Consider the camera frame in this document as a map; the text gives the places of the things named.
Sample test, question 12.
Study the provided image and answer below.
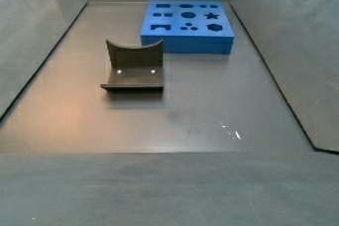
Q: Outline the blue shape sorter box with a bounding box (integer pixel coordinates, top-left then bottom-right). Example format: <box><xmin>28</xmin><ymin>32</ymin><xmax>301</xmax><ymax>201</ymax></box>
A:
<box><xmin>140</xmin><ymin>0</ymin><xmax>235</xmax><ymax>55</ymax></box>

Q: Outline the black curved holder bracket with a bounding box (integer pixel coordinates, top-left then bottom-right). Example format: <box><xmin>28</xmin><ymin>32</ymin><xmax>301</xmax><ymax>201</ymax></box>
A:
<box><xmin>100</xmin><ymin>41</ymin><xmax>164</xmax><ymax>91</ymax></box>

